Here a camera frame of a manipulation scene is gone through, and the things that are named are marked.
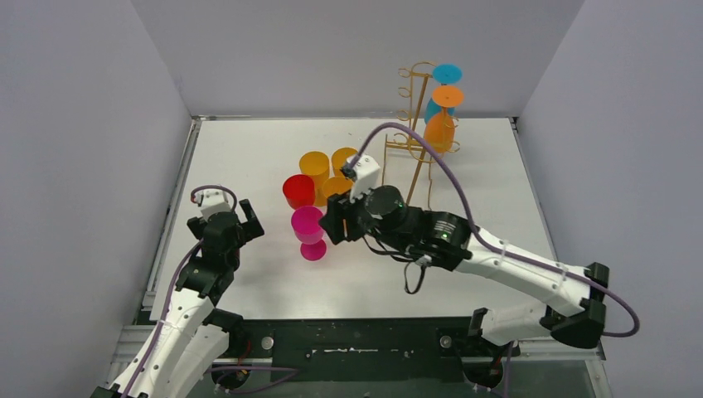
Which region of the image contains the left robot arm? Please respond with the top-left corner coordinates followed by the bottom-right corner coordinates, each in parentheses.
top-left (92, 196), bottom-right (264, 397)

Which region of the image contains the yellow wine glass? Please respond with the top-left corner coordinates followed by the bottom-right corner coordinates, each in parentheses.
top-left (331, 147), bottom-right (357, 177)
top-left (322, 176), bottom-right (354, 199)
top-left (298, 151), bottom-right (330, 207)

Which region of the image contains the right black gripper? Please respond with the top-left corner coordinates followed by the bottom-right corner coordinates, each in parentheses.
top-left (320, 176), bottom-right (408, 251)

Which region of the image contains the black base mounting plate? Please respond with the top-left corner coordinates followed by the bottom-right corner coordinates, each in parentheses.
top-left (223, 317), bottom-right (520, 387)

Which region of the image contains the gold wire glass rack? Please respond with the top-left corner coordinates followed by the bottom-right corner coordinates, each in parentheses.
top-left (381, 61), bottom-right (461, 202)

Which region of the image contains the orange plastic wine glass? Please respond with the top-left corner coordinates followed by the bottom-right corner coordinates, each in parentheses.
top-left (424, 85), bottom-right (464, 153)

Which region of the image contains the yellow wine glass front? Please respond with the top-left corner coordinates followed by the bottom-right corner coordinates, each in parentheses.
top-left (298, 151), bottom-right (330, 207)

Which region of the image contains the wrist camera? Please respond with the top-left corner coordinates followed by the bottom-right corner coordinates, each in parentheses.
top-left (341, 153), bottom-right (381, 202)
top-left (192, 188), bottom-right (232, 221)

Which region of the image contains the pink plastic wine glass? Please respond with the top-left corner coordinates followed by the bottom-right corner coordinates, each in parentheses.
top-left (291, 206), bottom-right (327, 261)

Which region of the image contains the red plastic wine glass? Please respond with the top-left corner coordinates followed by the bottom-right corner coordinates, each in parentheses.
top-left (282, 174), bottom-right (316, 210)

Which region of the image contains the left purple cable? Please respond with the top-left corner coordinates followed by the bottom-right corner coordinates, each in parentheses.
top-left (118, 185), bottom-right (238, 398)

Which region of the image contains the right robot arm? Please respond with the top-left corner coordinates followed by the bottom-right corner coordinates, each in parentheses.
top-left (319, 186), bottom-right (609, 356)

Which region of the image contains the blue plastic wine glass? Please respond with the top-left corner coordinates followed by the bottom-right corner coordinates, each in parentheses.
top-left (424, 64), bottom-right (464, 123)

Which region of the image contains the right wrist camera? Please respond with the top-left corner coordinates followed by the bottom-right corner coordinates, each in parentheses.
top-left (341, 153), bottom-right (381, 202)

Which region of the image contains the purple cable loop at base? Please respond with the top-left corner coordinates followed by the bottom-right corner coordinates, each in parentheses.
top-left (208, 365), bottom-right (300, 396)

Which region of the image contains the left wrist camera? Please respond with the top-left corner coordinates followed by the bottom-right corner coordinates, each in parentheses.
top-left (192, 188), bottom-right (232, 221)

